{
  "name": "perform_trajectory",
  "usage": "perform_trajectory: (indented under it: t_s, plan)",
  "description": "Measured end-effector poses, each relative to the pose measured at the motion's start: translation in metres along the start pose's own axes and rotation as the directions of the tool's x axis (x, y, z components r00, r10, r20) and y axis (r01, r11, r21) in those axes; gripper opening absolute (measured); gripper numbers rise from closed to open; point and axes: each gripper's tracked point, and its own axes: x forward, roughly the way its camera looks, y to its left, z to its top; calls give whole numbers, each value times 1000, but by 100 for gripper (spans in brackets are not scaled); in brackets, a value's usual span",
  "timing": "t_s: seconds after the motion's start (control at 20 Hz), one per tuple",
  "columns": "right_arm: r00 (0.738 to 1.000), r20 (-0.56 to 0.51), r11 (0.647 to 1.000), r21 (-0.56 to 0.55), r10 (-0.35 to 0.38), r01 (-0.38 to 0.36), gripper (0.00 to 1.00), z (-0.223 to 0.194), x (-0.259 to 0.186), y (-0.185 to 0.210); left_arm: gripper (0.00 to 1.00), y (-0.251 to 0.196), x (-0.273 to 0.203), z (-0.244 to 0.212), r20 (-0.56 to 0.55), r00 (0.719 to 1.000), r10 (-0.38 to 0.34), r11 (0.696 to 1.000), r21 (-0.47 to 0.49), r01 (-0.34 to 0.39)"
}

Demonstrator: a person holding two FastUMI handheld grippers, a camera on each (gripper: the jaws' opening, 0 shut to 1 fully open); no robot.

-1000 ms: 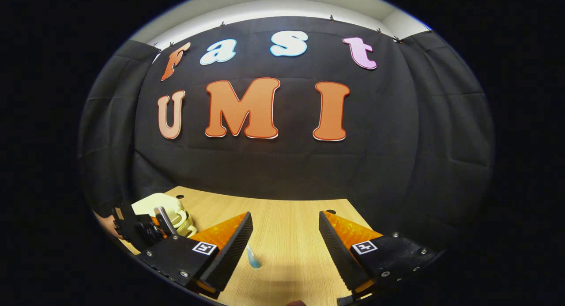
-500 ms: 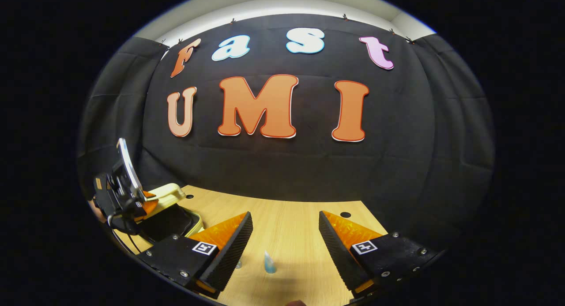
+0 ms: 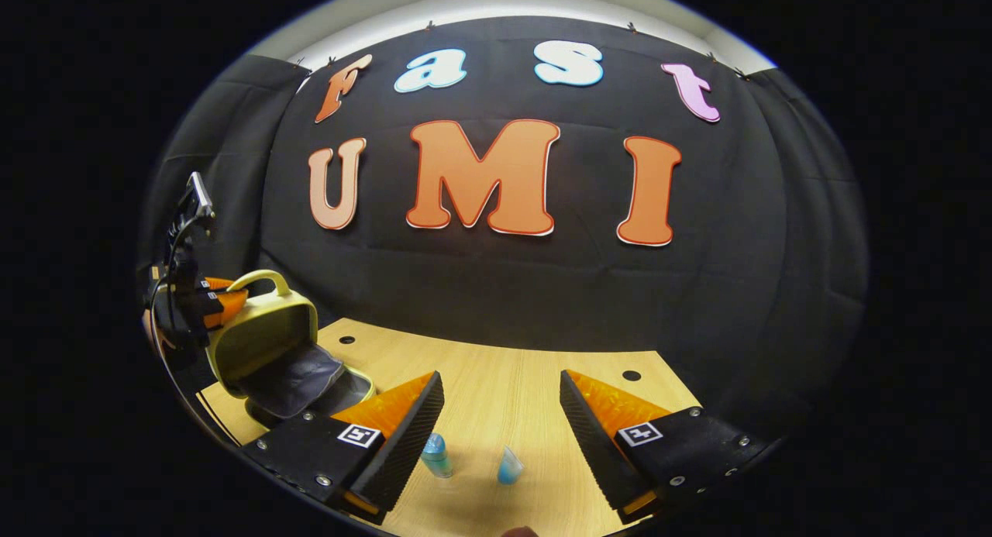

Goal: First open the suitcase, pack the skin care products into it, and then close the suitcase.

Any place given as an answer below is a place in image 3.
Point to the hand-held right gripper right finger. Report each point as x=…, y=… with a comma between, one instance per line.
x=601, y=452

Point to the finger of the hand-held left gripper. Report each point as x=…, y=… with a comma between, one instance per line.
x=229, y=304
x=217, y=283

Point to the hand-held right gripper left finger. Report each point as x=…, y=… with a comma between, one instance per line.
x=407, y=452

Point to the translucent blue tube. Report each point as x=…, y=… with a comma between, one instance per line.
x=509, y=469

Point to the black backdrop cloth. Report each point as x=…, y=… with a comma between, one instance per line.
x=542, y=304

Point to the blue capped green bottle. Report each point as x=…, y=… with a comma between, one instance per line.
x=438, y=458

